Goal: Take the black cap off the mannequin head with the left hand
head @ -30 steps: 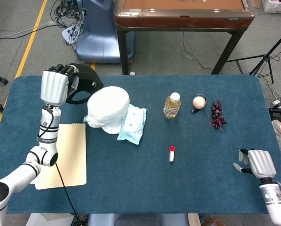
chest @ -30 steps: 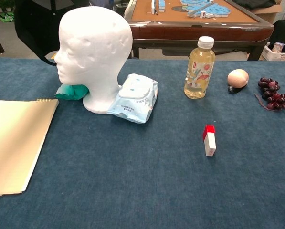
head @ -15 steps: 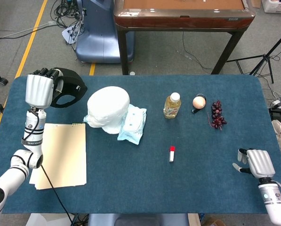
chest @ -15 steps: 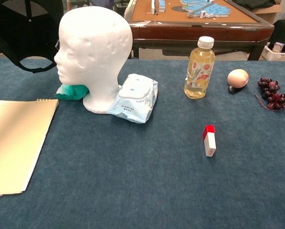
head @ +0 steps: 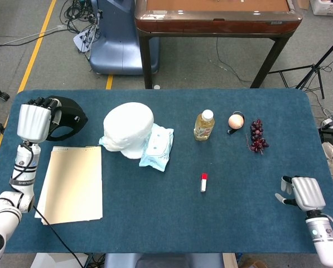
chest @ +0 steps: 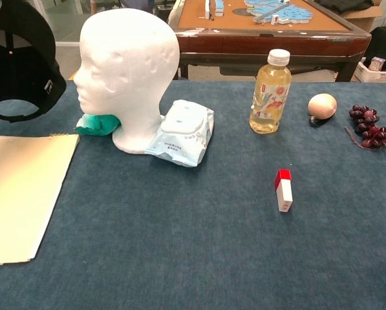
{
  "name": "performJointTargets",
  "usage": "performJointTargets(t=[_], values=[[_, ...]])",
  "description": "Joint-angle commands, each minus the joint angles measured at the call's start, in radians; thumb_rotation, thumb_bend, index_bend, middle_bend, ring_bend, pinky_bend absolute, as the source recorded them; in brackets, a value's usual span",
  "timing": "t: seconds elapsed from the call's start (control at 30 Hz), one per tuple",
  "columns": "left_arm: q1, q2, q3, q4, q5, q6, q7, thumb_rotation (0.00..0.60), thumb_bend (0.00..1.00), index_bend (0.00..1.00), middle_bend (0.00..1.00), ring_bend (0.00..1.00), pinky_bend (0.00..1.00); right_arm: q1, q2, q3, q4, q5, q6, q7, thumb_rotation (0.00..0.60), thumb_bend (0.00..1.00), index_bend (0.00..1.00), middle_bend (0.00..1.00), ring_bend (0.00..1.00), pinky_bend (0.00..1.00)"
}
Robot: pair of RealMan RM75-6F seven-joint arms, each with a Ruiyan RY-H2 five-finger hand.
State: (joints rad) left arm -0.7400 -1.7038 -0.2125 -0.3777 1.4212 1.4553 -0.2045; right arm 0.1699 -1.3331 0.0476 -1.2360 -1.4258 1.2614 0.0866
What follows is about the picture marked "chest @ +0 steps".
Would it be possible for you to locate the blue table cloth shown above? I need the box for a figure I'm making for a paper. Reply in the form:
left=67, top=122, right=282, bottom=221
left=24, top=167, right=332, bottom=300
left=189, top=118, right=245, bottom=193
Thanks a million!
left=0, top=79, right=386, bottom=310

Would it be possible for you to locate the wooden mahjong table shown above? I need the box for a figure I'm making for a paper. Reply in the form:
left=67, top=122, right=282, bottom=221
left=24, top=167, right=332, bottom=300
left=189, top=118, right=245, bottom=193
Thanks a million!
left=168, top=0, right=372, bottom=83

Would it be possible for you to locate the beige egg-shaped ball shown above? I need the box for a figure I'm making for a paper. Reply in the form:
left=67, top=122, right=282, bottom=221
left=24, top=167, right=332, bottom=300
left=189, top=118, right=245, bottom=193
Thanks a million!
left=307, top=93, right=338, bottom=127

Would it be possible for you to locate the blue mahjong tile cluster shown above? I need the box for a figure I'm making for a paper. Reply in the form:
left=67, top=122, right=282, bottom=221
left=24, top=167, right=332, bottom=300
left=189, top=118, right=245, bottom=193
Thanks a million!
left=244, top=0, right=313, bottom=25

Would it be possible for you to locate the black bag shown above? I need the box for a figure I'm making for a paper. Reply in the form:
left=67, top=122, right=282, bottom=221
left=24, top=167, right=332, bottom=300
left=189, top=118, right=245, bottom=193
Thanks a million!
left=363, top=26, right=386, bottom=70

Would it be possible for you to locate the black cloth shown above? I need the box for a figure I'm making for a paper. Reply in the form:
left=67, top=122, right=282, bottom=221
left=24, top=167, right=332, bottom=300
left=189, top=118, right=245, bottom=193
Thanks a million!
left=314, top=0, right=374, bottom=14

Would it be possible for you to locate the green crumpled bag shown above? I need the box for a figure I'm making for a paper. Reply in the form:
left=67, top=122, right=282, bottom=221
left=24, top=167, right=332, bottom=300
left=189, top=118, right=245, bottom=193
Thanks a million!
left=73, top=113, right=121, bottom=136

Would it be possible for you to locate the red and white small box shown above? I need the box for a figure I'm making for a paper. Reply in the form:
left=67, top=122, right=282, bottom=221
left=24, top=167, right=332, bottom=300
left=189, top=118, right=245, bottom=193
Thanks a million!
left=274, top=169, right=294, bottom=212

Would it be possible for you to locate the glass partition panel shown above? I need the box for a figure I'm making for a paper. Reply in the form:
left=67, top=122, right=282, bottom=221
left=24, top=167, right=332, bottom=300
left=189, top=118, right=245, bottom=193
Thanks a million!
left=43, top=0, right=93, bottom=48

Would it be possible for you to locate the small drink carton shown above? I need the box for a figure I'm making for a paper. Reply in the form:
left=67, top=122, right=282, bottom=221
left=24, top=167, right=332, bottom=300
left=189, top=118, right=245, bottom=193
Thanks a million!
left=369, top=56, right=386, bottom=72

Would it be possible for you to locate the yellow tea drink bottle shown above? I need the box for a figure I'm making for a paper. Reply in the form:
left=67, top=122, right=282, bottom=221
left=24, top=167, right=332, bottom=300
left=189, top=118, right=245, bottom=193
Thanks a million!
left=248, top=48, right=292, bottom=134

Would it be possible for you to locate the light blue wet wipes pack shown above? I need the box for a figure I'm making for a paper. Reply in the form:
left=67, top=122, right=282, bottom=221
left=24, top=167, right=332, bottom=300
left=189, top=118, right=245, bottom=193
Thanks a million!
left=143, top=98, right=215, bottom=167

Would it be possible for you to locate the pale yellow notepad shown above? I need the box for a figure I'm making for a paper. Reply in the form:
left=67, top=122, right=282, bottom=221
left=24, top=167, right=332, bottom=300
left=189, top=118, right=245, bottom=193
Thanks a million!
left=0, top=133, right=80, bottom=268

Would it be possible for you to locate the white foam mannequin head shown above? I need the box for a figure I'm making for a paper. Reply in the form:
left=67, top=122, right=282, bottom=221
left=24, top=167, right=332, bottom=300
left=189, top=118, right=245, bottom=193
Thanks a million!
left=73, top=8, right=180, bottom=155

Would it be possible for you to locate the white plastic crate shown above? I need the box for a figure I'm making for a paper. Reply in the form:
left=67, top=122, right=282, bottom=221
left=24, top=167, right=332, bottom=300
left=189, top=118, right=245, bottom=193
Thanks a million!
left=354, top=61, right=386, bottom=83

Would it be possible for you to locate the dark purple grape bunch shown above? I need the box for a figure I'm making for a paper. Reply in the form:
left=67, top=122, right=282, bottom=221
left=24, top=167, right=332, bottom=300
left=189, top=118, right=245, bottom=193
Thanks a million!
left=344, top=103, right=386, bottom=152

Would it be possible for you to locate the cardboard box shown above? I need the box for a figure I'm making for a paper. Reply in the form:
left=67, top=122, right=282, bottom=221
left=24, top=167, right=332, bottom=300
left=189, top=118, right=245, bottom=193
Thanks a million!
left=344, top=5, right=384, bottom=33

